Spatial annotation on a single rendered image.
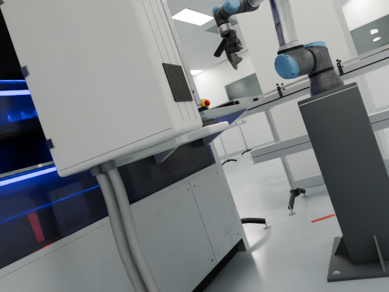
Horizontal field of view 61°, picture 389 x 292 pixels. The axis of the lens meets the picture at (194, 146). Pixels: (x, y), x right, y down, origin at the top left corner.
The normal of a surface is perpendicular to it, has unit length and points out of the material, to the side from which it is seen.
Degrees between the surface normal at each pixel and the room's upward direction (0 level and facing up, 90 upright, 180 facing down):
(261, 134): 90
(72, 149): 90
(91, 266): 90
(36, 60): 90
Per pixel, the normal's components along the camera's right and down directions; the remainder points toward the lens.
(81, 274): 0.80, -0.27
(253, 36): -0.51, 0.18
